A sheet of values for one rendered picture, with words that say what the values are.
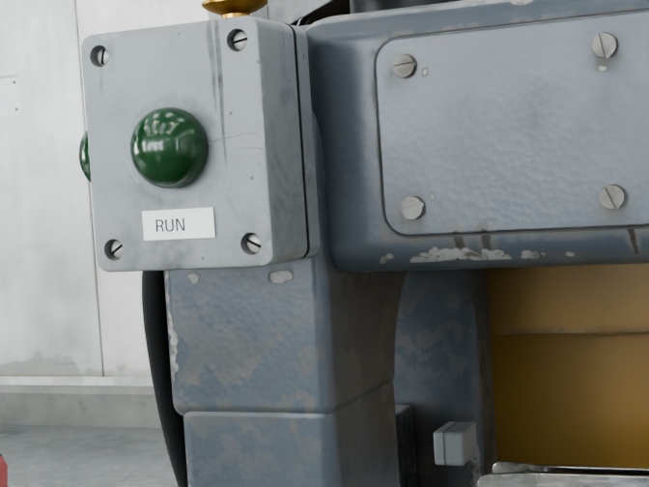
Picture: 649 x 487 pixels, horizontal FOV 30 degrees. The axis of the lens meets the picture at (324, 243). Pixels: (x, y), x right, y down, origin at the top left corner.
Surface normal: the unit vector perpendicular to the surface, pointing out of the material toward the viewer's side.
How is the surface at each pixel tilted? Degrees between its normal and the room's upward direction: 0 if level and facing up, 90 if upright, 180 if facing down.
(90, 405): 90
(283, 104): 90
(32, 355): 90
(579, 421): 90
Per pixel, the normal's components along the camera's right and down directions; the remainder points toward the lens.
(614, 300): -0.39, 0.07
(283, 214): 0.92, -0.04
